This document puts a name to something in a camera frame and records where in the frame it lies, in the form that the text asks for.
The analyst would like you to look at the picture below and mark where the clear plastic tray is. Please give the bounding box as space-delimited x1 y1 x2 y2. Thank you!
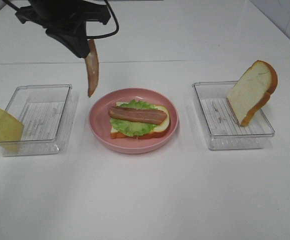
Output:
192 81 275 151
0 84 78 157

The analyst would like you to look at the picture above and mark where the clear left plastic tray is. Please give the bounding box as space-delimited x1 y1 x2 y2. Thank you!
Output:
0 84 78 157

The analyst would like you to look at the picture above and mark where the green lettuce leaf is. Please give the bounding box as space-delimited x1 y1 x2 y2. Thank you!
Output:
109 99 157 137

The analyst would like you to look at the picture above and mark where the short bacon strip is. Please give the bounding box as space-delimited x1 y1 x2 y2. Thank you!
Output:
84 39 99 98

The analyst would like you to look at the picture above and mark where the clear right plastic tray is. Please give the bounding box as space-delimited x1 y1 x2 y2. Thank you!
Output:
192 81 275 151

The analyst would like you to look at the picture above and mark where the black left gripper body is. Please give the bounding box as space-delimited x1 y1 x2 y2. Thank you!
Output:
15 0 111 33

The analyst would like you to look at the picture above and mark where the long bacon strip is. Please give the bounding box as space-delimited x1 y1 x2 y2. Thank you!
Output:
108 106 170 125

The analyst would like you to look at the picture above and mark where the pink round plate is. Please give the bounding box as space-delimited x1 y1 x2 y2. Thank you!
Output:
88 88 179 154

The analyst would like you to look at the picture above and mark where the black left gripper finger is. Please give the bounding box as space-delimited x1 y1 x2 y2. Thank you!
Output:
45 22 90 59

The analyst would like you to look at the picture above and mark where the bread slice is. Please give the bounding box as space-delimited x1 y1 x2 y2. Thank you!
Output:
110 104 170 139
226 60 278 127

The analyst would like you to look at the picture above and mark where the yellow cheese slice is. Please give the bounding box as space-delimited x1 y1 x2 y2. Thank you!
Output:
0 108 24 143

